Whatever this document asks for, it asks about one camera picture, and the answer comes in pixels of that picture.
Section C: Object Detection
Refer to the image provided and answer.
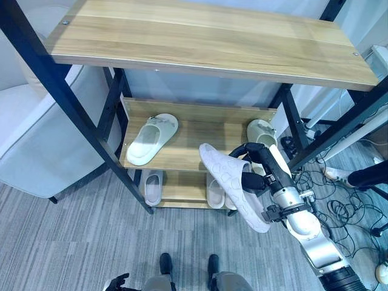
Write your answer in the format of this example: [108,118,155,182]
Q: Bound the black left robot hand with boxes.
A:
[104,272,131,291]

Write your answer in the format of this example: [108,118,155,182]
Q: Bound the white table leg bar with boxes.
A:
[304,101,388,132]
[316,119,388,163]

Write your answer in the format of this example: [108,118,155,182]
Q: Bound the black power strip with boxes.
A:
[279,136,297,157]

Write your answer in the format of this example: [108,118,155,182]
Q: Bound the white round device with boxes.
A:
[375,263,388,285]

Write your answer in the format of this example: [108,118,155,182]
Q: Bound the black cable with plug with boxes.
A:
[370,209,388,267]

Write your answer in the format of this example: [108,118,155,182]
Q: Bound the white patterned slipper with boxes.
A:
[198,142,272,234]

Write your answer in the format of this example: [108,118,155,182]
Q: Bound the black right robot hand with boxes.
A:
[229,141,294,194]

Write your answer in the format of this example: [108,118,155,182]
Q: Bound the tangled black cable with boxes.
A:
[292,151,388,261]

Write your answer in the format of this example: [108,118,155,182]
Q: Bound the beige slipper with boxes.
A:
[224,190,238,211]
[206,175,226,210]
[142,169,164,206]

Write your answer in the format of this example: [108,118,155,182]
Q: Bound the low narrow wooden shelf board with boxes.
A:
[142,169,231,210]

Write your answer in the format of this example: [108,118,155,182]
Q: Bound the pale green slipper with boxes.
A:
[246,119,278,149]
[125,113,179,167]

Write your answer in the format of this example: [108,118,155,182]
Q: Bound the large wooden shelf board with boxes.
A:
[44,0,380,93]

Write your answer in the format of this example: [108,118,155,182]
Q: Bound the white box appliance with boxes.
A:
[368,44,388,72]

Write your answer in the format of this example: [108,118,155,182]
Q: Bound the person's shoe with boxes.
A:
[322,166,352,183]

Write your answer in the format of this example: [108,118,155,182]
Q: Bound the person's leg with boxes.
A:
[346,159,388,192]

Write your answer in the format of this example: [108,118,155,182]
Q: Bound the white upholstered armchair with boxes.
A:
[0,5,122,204]

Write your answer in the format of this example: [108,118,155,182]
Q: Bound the black metal shoe rack frame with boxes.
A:
[0,0,388,216]

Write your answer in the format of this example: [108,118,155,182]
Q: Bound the wooden shelf board with backstop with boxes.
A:
[118,97,278,174]

